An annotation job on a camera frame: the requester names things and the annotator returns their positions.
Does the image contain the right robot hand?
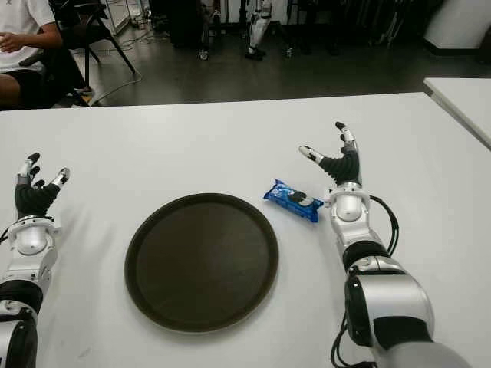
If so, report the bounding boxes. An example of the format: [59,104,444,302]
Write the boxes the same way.
[298,121,364,189]

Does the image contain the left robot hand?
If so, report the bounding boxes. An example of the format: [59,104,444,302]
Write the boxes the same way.
[14,152,72,223]

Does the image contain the blue Oreo cookie package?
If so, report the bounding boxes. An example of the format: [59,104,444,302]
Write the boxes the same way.
[262,178,325,225]

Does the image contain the white side table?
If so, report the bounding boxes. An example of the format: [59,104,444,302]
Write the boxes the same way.
[423,76,491,151]

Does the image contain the white humanoid robot legs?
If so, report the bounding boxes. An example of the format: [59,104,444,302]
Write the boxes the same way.
[245,0,275,61]

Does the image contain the seated person in white shirt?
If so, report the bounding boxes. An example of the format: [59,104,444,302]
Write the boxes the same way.
[0,0,95,110]

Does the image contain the round dark brown tray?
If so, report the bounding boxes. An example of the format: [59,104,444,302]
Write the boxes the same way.
[124,192,278,334]

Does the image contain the black folding chair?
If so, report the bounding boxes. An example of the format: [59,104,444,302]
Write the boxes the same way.
[57,0,137,108]

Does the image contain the white cabinet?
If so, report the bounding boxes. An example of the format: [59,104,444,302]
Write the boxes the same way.
[423,0,491,51]

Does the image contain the black stand with caster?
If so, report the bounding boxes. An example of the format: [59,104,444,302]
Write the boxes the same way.
[197,0,213,61]

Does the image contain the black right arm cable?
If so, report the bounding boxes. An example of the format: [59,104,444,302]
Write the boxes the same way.
[330,195,400,368]

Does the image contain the white floor cable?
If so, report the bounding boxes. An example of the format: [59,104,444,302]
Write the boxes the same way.
[91,26,170,105]

